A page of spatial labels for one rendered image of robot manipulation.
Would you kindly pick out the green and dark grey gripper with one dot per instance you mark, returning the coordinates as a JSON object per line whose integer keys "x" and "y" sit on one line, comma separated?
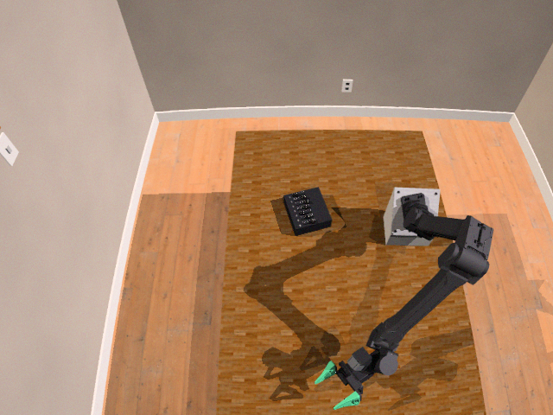
{"x": 346, "y": 377}

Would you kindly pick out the grey lighting desk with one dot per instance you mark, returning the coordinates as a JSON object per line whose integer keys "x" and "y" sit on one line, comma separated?
{"x": 302, "y": 205}

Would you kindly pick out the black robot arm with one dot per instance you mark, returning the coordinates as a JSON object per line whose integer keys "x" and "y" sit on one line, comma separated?
{"x": 469, "y": 253}

